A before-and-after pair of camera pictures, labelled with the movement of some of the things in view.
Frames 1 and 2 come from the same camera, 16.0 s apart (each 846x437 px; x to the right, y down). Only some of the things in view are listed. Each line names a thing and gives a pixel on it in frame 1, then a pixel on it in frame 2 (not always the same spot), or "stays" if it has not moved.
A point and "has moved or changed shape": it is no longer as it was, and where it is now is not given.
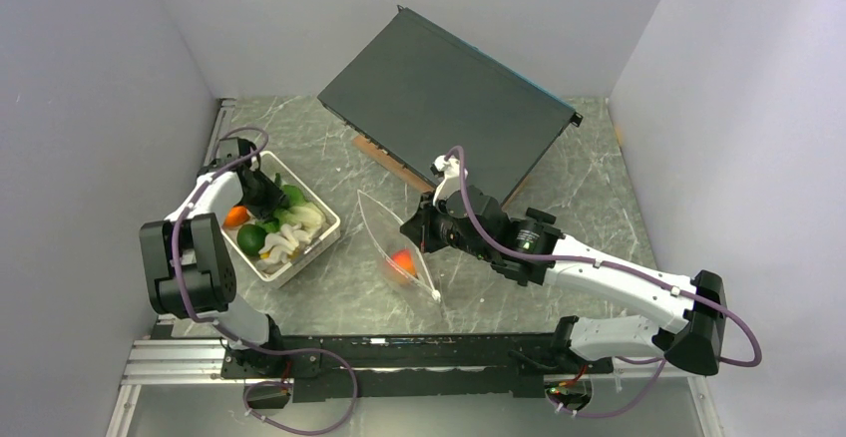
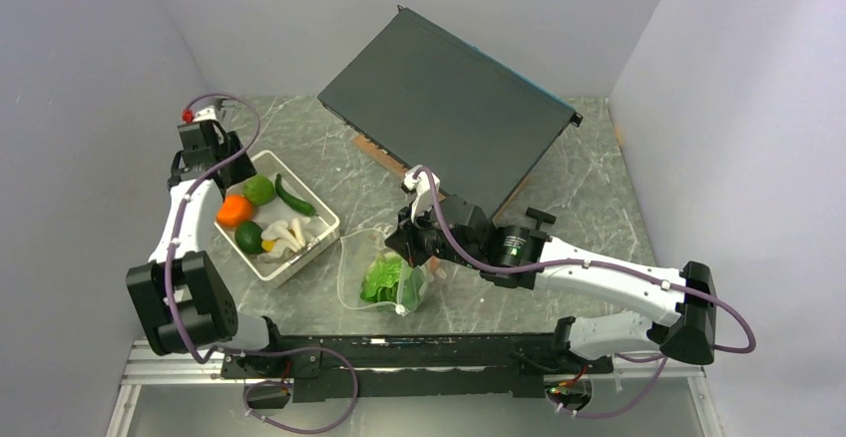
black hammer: x=541 y=216 stays
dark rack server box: x=416 y=93 stays
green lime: x=250 y=239 stays
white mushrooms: x=280 y=245 has moved or changed shape
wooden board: x=423 y=185 stays
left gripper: x=276 y=198 to x=243 y=170
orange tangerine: x=236 y=216 stays
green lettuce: x=298 y=211 to x=390 y=278
